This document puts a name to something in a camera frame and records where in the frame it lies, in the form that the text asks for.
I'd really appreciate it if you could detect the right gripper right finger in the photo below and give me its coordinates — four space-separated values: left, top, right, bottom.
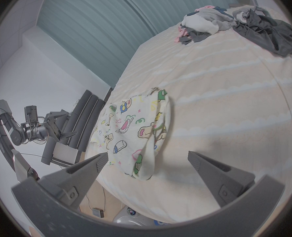
187 151 256 209

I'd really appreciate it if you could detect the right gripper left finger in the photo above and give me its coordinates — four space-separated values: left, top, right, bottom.
39 152 109 209

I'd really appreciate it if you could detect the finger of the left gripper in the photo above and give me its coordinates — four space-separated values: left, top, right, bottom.
50 109 70 120
60 131 78 140

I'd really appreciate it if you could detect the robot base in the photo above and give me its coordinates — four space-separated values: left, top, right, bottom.
112 206 172 226

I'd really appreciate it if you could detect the bed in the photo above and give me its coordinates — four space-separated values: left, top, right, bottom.
41 5 292 225

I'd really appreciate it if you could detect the pile of clothes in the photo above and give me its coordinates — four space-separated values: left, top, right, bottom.
174 5 292 59

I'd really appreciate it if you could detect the small grey adapter box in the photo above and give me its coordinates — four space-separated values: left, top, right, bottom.
91 207 105 219

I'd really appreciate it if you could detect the white printed pyjama top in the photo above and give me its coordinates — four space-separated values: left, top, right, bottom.
90 87 173 181

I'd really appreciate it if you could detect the blue-green curtain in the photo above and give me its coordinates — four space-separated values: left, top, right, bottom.
36 0 238 89

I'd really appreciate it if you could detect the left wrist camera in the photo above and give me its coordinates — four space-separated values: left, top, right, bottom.
24 105 38 127

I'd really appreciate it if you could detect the black cable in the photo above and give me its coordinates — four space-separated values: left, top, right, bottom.
86 186 106 212

